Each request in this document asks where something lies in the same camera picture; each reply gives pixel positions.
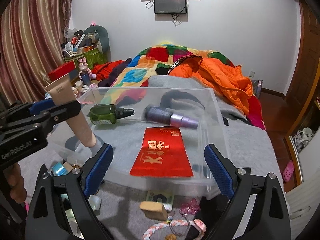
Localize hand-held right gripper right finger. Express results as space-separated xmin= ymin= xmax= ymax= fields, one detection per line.
xmin=204 ymin=144 xmax=293 ymax=240

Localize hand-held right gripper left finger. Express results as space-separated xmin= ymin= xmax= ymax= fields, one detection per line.
xmin=25 ymin=143 xmax=114 ymax=240

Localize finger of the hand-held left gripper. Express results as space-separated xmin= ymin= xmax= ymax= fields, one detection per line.
xmin=26 ymin=101 xmax=82 ymax=133
xmin=0 ymin=99 xmax=56 ymax=128

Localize brown cardboard tube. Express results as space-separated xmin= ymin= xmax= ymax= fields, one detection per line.
xmin=45 ymin=74 xmax=107 ymax=157

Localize clear plastic bin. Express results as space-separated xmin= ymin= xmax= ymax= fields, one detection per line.
xmin=49 ymin=86 xmax=232 ymax=197

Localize green patterned box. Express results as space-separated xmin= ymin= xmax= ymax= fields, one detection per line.
xmin=146 ymin=190 xmax=175 ymax=211

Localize person's left hand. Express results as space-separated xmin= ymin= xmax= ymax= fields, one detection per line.
xmin=5 ymin=164 xmax=27 ymax=202

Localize green spray bottle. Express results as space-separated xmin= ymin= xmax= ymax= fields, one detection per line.
xmin=89 ymin=104 xmax=135 ymax=125

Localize grey patterned blanket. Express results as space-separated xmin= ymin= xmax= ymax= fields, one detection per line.
xmin=15 ymin=76 xmax=290 ymax=240

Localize blue tape roll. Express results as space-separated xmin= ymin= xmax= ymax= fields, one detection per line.
xmin=51 ymin=162 xmax=68 ymax=177

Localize red box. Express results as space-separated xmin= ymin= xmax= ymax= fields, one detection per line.
xmin=48 ymin=62 xmax=77 ymax=82

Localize pink sequin ornament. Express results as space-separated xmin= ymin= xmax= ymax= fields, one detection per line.
xmin=179 ymin=198 xmax=201 ymax=215

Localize pink bunny toy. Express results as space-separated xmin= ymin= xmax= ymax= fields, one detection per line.
xmin=79 ymin=57 xmax=93 ymax=85

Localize red foil packet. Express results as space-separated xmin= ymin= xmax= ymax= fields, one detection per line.
xmin=129 ymin=127 xmax=194 ymax=178

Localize red jacket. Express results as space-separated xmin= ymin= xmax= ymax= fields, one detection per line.
xmin=92 ymin=60 xmax=125 ymax=80

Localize green box of clutter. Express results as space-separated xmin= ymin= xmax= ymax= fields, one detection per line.
xmin=64 ymin=45 xmax=107 ymax=67

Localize dark purple cloth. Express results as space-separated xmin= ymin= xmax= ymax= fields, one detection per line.
xmin=97 ymin=58 xmax=133 ymax=88

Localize beige sponge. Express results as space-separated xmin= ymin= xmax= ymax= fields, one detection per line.
xmin=139 ymin=201 xmax=168 ymax=220

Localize red bed cloth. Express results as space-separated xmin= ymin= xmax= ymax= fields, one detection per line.
xmin=246 ymin=96 xmax=266 ymax=130

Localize pink clog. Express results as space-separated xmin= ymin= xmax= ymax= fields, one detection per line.
xmin=283 ymin=160 xmax=295 ymax=182

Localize striped curtain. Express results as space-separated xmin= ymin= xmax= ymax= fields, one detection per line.
xmin=0 ymin=0 xmax=78 ymax=102

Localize pink braided headband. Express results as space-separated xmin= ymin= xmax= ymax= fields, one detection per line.
xmin=143 ymin=219 xmax=207 ymax=240

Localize purple bottle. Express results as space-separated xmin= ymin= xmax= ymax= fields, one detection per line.
xmin=144 ymin=106 xmax=200 ymax=128

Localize grey neck pillow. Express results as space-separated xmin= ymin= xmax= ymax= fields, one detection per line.
xmin=84 ymin=25 xmax=110 ymax=53

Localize colourful patchwork quilt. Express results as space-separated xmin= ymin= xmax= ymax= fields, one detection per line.
xmin=100 ymin=44 xmax=235 ymax=105

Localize white wardrobe sliding door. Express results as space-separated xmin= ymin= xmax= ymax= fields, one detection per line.
xmin=285 ymin=175 xmax=320 ymax=220

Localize white shoes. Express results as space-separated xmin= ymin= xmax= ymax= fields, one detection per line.
xmin=292 ymin=127 xmax=314 ymax=143

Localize orange puffer jacket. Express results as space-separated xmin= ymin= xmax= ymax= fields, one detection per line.
xmin=169 ymin=57 xmax=254 ymax=115

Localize wooden door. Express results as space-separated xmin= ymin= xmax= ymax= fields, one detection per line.
xmin=282 ymin=0 xmax=320 ymax=137

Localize small wall monitor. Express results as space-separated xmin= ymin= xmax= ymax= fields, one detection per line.
xmin=153 ymin=0 xmax=188 ymax=15

